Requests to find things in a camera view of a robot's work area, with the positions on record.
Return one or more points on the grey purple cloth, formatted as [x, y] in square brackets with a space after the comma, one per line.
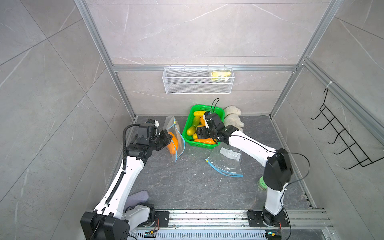
[136, 199]

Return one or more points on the green yellow mango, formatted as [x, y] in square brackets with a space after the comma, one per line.
[191, 131]

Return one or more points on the orange mango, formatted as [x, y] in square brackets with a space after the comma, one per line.
[205, 141]
[173, 145]

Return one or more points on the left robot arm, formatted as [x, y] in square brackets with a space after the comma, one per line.
[119, 212]

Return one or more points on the clear zip-top bag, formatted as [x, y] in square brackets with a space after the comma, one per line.
[171, 125]
[226, 160]

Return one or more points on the green plastic basket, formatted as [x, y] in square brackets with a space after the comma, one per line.
[189, 139]

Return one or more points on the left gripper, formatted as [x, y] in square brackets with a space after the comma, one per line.
[162, 135]

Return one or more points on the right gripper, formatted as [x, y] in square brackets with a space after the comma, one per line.
[201, 131]

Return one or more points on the orange mango at basket front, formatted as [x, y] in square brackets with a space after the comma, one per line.
[205, 141]

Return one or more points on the black wall hook rack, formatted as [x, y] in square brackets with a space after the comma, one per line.
[343, 136]

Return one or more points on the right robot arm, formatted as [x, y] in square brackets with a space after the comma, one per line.
[278, 168]

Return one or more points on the white wire wall basket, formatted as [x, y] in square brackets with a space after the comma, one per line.
[195, 80]

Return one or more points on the white plush toy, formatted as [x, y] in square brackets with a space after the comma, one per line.
[232, 117]

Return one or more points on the yellow sponge in wire basket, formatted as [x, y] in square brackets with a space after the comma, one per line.
[220, 75]

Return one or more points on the green round disc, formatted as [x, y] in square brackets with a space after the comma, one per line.
[262, 185]

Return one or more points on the metal base rail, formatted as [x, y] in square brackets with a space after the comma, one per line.
[228, 225]

